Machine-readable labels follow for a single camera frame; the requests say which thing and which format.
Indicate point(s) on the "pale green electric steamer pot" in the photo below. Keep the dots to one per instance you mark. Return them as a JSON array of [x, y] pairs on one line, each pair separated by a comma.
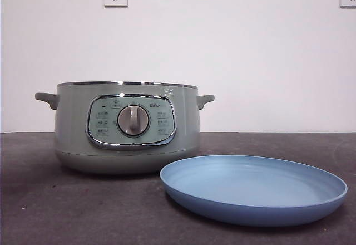
[[72, 133]]

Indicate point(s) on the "blue round plate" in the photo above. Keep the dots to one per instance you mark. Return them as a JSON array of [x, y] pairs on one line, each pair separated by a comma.
[[250, 206]]

